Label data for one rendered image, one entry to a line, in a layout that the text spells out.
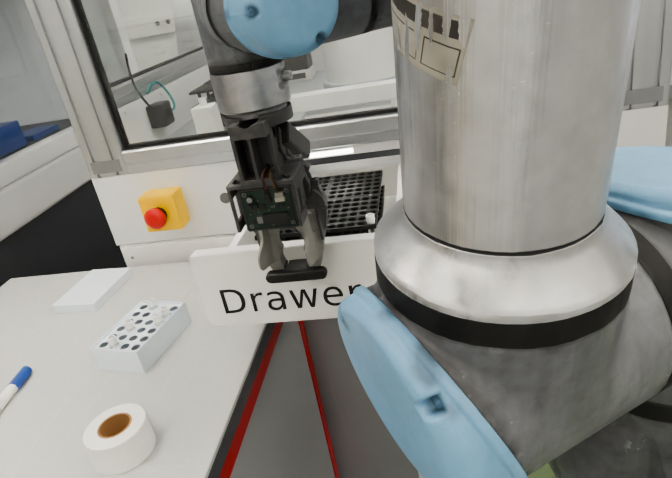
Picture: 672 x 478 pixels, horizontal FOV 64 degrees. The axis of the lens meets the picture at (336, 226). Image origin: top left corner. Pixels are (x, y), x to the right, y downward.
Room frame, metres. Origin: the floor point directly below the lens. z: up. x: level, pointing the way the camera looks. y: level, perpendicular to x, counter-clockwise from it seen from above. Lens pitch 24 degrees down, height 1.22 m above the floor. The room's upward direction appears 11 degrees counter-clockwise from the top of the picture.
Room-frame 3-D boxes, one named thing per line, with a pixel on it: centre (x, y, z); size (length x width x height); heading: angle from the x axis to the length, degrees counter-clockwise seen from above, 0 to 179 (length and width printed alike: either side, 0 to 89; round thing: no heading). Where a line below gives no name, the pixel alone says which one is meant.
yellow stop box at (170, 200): (0.97, 0.31, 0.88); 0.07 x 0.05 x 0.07; 79
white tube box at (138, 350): (0.70, 0.32, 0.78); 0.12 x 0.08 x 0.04; 158
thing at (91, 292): (0.90, 0.46, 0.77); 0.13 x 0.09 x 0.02; 165
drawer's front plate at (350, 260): (0.60, 0.05, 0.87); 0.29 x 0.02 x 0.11; 79
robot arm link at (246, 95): (0.56, 0.06, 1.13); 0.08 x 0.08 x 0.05
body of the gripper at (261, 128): (0.55, 0.06, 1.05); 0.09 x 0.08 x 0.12; 169
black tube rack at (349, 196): (0.80, 0.01, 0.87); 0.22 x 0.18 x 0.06; 169
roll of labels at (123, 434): (0.49, 0.29, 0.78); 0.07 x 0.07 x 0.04
